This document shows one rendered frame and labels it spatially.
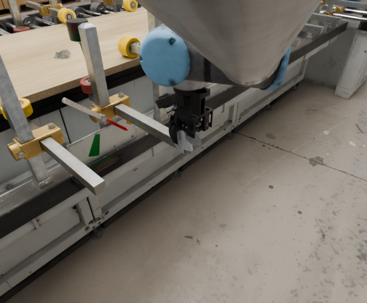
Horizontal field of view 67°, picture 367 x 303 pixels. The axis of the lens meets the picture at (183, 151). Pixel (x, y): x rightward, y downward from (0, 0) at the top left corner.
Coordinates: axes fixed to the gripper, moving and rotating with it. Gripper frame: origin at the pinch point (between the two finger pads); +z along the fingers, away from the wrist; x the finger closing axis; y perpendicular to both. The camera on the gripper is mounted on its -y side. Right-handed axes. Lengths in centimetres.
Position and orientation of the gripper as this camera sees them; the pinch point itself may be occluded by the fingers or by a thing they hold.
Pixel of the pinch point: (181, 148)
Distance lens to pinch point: 78.1
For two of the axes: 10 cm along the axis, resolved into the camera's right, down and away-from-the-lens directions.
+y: 7.4, 4.2, -5.3
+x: 6.7, -4.6, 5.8
